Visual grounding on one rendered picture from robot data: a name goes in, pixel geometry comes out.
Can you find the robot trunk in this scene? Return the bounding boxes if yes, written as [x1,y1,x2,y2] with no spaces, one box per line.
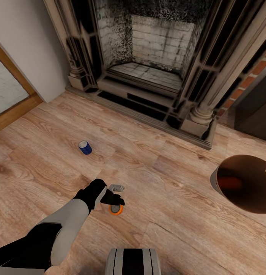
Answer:
[105,248,161,275]

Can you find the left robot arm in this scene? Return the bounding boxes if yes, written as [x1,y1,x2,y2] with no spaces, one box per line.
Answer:
[0,178,125,275]

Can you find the trash can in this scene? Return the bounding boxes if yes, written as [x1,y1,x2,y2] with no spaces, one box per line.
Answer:
[210,154,266,214]

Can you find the can of soda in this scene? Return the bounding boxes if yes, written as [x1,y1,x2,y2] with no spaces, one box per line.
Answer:
[109,204,123,215]
[217,177,243,191]
[78,141,92,155]

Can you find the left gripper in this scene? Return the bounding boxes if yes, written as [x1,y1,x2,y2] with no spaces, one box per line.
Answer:
[100,190,125,206]

